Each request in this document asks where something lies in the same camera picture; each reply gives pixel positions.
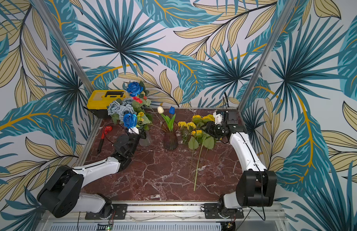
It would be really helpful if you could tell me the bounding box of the blue rose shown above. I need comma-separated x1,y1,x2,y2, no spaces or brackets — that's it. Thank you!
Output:
123,113,138,129
126,82,143,97

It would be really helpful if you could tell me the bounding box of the tall yellow blossom stem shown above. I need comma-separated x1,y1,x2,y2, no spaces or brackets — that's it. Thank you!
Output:
194,114,215,191

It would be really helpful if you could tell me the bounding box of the tall sunflower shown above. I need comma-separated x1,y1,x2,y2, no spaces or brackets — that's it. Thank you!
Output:
192,115,203,125

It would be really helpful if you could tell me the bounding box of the yellow carnation vase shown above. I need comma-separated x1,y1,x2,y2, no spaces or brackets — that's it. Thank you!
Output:
178,121,188,144
186,122,196,131

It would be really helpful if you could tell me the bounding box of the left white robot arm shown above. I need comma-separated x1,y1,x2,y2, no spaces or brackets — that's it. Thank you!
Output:
37,128,141,219

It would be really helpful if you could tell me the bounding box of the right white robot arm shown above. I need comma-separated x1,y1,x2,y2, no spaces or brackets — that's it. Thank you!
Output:
205,110,277,218

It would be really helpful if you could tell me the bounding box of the clear glass vase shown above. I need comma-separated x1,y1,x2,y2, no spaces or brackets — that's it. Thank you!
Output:
139,130,152,147

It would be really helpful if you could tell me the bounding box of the dark ribbed glass vase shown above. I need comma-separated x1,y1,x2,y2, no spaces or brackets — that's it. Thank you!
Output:
161,122,179,150

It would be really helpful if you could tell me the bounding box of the cream rosebud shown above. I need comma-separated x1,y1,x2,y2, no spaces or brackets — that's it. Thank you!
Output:
157,106,164,114

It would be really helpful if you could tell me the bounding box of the grey rose front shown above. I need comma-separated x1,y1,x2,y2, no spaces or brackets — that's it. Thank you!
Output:
117,105,136,121

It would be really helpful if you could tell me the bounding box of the grey rose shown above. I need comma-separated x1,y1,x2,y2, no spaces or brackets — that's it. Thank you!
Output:
117,105,136,121
107,101,121,116
122,98,134,105

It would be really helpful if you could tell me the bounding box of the red pipe wrench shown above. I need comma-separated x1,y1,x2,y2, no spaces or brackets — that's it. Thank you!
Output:
97,125,113,154

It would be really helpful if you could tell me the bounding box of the red rose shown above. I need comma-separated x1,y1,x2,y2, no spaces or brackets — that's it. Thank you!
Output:
132,96,143,104

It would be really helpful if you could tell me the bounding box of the grey rose back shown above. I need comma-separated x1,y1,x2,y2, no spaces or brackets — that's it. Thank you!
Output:
122,98,134,105

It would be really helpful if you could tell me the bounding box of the small blue tulip bud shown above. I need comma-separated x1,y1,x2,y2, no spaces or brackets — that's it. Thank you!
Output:
169,106,175,115

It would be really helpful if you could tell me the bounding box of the grey rose left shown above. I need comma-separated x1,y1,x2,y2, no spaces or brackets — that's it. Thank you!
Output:
107,101,121,116

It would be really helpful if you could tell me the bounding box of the yellow black toolbox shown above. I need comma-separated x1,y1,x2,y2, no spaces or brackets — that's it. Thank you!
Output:
86,90,127,119

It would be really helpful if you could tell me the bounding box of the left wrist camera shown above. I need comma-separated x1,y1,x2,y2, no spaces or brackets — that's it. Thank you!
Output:
128,127,140,135

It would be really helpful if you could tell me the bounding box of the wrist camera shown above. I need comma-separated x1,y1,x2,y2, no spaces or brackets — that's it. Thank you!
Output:
128,127,140,135
213,112,223,125

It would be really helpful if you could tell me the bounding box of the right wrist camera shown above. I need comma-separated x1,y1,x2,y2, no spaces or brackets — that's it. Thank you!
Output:
213,112,223,125

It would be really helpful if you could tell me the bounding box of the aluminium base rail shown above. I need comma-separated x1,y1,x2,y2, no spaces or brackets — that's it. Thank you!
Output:
37,201,291,231

